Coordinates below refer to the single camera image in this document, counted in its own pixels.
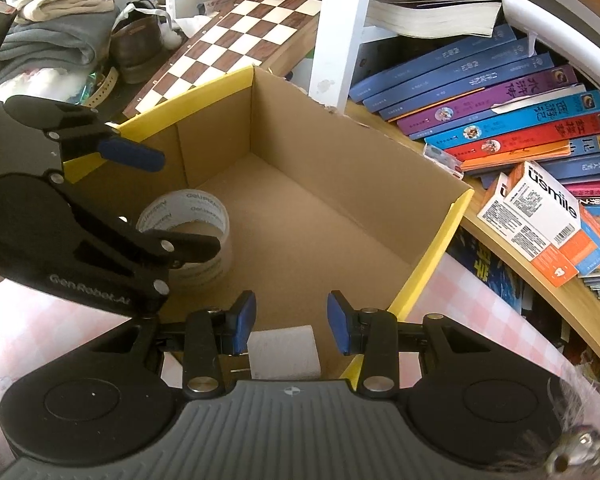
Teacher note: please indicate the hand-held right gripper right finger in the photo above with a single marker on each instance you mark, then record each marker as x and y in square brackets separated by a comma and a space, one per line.
[338, 322]

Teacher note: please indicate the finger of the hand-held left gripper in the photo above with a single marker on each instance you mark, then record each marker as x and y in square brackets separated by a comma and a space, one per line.
[190, 247]
[130, 154]

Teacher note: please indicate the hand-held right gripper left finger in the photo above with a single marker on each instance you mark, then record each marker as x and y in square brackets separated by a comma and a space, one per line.
[243, 322]

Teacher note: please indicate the clear tape roll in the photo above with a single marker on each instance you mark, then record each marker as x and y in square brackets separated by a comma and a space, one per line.
[207, 205]

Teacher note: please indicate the yellow-edged cardboard box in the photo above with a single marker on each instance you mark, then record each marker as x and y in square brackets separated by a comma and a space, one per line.
[310, 200]

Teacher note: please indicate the white rectangular block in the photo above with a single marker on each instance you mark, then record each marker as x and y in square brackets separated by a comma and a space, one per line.
[285, 352]

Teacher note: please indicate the brown leather shoe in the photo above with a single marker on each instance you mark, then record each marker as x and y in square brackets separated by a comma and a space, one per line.
[137, 45]

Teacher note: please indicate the folded grey towel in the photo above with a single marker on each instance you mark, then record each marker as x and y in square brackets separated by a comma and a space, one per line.
[50, 42]

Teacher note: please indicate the pink checked cloth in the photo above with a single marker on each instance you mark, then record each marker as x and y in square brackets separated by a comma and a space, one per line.
[480, 310]

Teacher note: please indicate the blue printed book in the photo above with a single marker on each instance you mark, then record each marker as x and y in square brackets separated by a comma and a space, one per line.
[490, 270]

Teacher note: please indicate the wooden chessboard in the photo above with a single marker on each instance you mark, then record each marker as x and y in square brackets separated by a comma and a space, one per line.
[240, 30]

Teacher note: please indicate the small clear plastic case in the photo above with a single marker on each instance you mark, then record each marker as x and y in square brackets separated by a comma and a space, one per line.
[444, 160]

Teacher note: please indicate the white orange barcode carton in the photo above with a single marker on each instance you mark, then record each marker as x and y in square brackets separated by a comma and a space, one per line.
[517, 232]

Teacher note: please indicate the white and orange carton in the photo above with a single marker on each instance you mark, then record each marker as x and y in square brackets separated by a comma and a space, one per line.
[555, 200]

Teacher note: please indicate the pink fuzzy charm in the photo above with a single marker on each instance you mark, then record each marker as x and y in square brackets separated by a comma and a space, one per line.
[585, 425]

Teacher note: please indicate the row of colourful books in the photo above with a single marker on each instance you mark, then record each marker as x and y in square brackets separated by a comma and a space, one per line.
[510, 95]

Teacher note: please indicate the thick open book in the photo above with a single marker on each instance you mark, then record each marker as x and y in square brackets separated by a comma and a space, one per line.
[430, 17]

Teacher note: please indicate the white curved plastic bar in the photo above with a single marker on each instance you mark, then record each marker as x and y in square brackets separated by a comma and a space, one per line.
[560, 25]

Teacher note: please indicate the white shelf post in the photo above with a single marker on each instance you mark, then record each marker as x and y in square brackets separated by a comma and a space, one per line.
[337, 30]

